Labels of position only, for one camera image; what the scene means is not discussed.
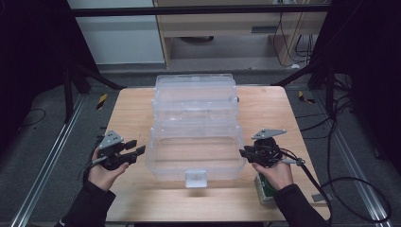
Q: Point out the black horizontal bar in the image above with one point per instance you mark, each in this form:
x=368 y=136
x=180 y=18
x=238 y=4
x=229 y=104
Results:
x=189 y=11

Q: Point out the black metal stand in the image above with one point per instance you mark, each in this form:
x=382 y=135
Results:
x=67 y=94
x=329 y=91

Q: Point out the metal floor rail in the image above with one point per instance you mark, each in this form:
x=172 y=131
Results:
x=47 y=164
x=359 y=176

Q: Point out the person's right hand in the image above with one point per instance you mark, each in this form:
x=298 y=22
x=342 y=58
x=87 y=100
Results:
x=277 y=176

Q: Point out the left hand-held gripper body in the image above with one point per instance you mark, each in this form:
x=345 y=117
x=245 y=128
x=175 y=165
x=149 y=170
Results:
x=110 y=140

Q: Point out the green and white carton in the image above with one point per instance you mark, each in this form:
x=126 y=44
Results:
x=263 y=193

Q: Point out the clear plastic storage box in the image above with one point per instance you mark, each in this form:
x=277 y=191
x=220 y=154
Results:
x=195 y=94

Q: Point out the person's left hand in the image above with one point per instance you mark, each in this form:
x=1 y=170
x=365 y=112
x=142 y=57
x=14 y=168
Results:
x=102 y=178

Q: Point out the light wooden desk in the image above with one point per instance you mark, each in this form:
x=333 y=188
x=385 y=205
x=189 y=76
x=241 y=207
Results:
x=220 y=22

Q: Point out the small white plug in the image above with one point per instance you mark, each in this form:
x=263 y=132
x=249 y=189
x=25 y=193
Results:
x=295 y=66

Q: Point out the yellow-black floor tape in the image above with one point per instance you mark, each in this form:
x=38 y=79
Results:
x=101 y=101
x=305 y=97

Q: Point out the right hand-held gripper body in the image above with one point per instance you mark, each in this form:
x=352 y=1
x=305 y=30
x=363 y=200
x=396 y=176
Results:
x=268 y=151

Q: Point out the grey tape piece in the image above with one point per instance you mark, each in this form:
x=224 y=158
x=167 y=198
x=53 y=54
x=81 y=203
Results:
x=322 y=197

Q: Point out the black curtain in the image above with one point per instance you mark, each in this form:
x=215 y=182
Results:
x=28 y=63
x=372 y=63

